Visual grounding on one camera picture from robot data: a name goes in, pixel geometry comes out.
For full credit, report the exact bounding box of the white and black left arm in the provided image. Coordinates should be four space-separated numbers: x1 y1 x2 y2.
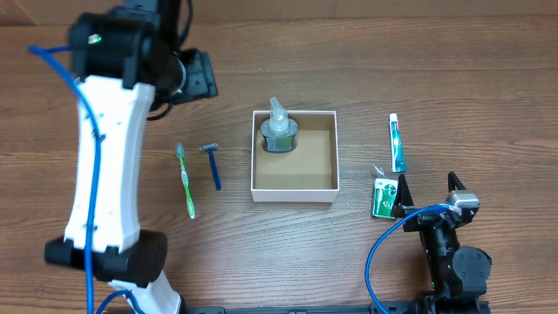
31 0 218 313

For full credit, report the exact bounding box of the green soap packet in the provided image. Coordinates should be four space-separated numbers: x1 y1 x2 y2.
371 165 398 219

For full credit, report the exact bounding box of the clear soap pump bottle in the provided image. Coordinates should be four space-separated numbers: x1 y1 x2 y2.
260 97 298 154

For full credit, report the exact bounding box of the blue toothpaste tube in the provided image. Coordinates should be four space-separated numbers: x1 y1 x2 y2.
389 113 407 173

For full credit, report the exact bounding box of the white cardboard box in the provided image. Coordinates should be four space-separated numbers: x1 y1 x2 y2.
250 110 340 203

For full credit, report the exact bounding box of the green toothbrush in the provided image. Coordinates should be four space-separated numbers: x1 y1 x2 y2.
175 142 195 219

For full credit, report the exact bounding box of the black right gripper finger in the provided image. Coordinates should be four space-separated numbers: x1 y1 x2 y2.
447 172 466 192
391 174 414 218

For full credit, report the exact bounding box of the blue disposable razor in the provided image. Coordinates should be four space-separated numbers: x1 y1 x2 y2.
200 143 221 191

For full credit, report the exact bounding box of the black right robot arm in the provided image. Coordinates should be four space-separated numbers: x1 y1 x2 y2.
392 172 492 314

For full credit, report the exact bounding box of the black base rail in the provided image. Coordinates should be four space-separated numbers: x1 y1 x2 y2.
174 300 492 314

